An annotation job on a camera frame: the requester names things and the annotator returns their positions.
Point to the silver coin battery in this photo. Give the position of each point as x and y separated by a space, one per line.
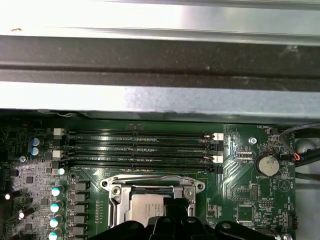
268 165

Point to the metal socket cover frame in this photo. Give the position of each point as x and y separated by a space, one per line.
120 207

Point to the green motherboard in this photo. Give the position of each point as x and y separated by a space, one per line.
225 175

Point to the silver-topped CPU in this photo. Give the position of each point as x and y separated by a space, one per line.
145 207

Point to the blue-topped capacitor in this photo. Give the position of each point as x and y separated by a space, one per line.
55 192
53 222
35 141
52 235
34 151
54 207

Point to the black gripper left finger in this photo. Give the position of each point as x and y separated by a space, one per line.
170 207

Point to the black PC case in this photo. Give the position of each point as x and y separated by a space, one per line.
150 57

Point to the thin metal locking lever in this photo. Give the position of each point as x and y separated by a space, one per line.
150 178

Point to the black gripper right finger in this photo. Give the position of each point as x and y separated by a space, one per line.
182 207

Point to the black RAM slot white clips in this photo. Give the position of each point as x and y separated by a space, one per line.
137 155
137 133

